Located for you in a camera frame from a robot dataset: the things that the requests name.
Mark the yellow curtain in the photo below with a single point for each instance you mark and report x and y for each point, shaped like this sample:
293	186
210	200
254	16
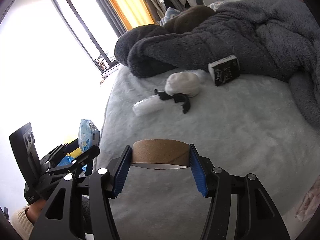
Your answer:
132	13

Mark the dark grey fleece blanket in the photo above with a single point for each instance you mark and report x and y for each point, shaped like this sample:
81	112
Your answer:
275	38

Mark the black curved plastic part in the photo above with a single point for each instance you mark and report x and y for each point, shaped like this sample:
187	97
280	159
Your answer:
178	98

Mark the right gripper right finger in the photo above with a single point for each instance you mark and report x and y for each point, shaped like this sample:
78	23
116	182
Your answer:
257	215

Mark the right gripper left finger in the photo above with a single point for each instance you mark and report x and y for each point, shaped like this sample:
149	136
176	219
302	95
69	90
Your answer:
61	217

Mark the blue pet food bag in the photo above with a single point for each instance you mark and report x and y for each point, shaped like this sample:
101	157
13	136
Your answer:
67	159

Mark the bubble wrap piece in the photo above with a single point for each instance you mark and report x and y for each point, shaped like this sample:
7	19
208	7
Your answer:
148	105

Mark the yellow plastic bag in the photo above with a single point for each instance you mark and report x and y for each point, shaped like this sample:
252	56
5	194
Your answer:
74	154

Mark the grey curtain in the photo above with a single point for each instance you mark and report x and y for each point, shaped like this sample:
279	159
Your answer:
112	17

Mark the blue tissue pack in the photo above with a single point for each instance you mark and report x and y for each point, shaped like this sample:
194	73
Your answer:
88	135

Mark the brown plush pillow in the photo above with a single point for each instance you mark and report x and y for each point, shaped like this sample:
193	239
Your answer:
189	19

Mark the window with dark frame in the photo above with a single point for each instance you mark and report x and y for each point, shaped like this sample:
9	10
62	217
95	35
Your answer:
92	30

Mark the cardboard tape roll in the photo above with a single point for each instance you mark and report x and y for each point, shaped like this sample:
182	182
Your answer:
160	154

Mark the person left hand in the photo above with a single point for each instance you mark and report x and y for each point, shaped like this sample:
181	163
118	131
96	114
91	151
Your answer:
34	210

